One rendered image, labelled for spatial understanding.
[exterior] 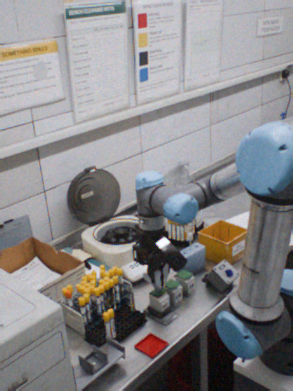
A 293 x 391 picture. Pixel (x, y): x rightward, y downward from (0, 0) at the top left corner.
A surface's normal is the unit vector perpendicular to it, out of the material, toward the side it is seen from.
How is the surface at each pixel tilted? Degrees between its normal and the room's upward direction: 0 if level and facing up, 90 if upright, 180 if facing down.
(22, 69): 90
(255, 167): 83
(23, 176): 90
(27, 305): 0
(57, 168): 90
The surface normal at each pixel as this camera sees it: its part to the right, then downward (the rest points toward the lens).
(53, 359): 0.73, 0.22
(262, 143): -0.80, 0.18
